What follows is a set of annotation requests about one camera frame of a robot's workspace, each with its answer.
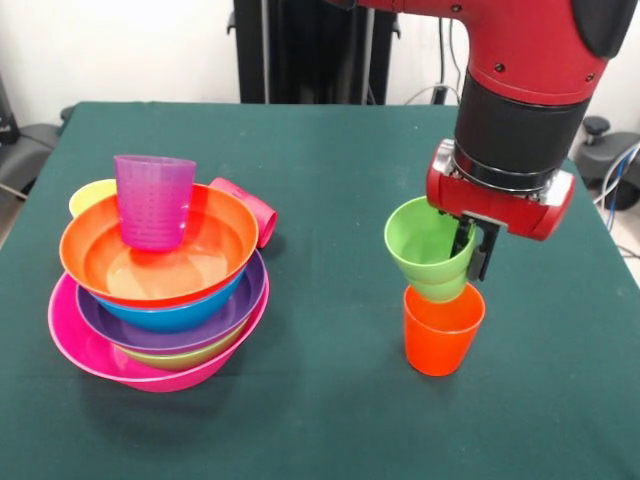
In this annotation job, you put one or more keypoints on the purple cup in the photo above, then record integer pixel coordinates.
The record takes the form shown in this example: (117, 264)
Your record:
(152, 205)

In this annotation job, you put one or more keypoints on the green cup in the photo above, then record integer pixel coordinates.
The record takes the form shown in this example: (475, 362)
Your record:
(425, 250)
(440, 292)

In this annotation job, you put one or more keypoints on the purple bowl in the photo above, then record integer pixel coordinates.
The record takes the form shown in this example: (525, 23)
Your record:
(250, 295)

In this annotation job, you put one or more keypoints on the black equipment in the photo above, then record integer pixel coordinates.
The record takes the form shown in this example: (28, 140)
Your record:
(35, 140)

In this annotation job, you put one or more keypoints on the blue bowl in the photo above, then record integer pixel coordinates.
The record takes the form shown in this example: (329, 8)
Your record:
(175, 317)

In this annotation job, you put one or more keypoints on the red cup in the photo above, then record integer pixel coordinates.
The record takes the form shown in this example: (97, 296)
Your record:
(265, 220)

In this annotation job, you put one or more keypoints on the pink bowl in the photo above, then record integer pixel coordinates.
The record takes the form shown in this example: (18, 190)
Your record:
(75, 335)

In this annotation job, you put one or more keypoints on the orange cup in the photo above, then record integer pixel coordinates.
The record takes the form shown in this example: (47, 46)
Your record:
(440, 345)

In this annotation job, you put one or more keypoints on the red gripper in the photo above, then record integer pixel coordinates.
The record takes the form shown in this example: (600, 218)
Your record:
(490, 205)

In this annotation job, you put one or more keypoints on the green bowl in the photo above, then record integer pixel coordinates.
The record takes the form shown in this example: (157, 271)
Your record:
(175, 360)

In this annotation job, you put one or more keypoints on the orange bowl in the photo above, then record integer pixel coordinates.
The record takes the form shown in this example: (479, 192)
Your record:
(220, 240)

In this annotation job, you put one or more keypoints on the yellow cup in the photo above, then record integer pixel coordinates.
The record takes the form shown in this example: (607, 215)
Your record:
(87, 197)

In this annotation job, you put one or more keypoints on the black plug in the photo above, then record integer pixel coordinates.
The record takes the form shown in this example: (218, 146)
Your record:
(439, 95)

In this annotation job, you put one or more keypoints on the dark green tablecloth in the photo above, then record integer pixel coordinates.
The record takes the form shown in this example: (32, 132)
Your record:
(525, 400)

